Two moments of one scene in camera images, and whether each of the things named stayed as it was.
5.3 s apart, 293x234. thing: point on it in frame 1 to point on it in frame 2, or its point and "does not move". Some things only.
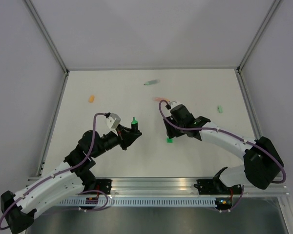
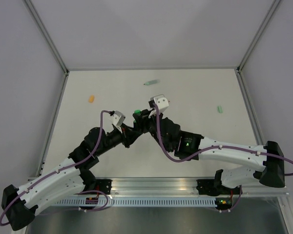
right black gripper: x=169 y=132 to x=141 y=123
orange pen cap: x=91 y=98 does not move
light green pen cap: x=219 y=109 does not move
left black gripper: x=126 y=137 does not move
